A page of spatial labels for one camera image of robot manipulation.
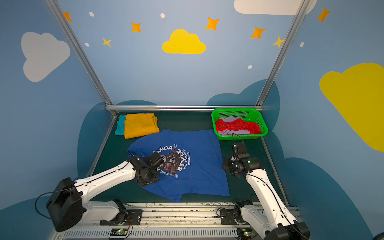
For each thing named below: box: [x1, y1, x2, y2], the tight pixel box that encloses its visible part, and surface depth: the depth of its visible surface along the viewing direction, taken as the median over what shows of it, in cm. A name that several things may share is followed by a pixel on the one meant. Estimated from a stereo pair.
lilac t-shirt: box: [217, 115, 251, 135], surface depth 103 cm
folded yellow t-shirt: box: [124, 113, 160, 140], surface depth 110 cm
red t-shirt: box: [215, 118, 262, 135], surface depth 110 cm
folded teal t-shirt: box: [115, 115, 126, 136], surface depth 113 cm
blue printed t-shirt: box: [127, 130, 230, 202], surface depth 95 cm
